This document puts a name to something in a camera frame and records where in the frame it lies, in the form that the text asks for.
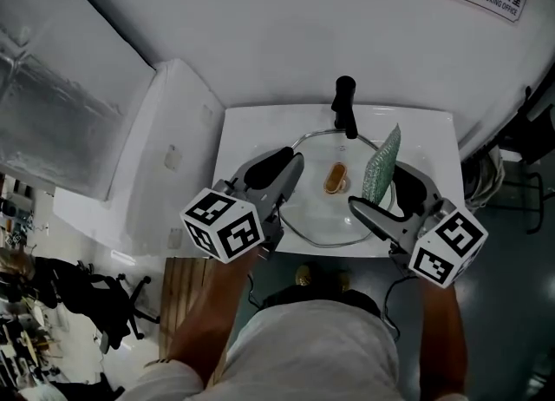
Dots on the person's shoes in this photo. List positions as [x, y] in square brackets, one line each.
[308, 275]

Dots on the person's black trousers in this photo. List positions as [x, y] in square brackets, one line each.
[364, 301]

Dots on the black faucet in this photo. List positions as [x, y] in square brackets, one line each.
[344, 106]

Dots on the green scouring sponge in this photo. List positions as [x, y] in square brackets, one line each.
[381, 169]

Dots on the glass pot lid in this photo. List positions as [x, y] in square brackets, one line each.
[321, 212]

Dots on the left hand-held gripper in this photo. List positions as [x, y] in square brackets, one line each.
[230, 234]

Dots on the white partition block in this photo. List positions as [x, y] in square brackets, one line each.
[143, 182]

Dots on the black metal stand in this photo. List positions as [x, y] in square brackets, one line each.
[526, 147]

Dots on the person's left forearm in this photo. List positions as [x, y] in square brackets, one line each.
[204, 325]

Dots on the person's white shirt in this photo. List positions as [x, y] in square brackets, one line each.
[312, 356]

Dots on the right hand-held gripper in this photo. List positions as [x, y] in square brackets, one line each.
[451, 247]

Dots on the person's right forearm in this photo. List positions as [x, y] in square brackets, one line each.
[442, 338]

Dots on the black office chair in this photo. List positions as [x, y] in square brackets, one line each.
[99, 304]

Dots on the frosted glass window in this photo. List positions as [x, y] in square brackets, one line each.
[56, 100]

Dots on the white sink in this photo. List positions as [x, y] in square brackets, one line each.
[269, 130]

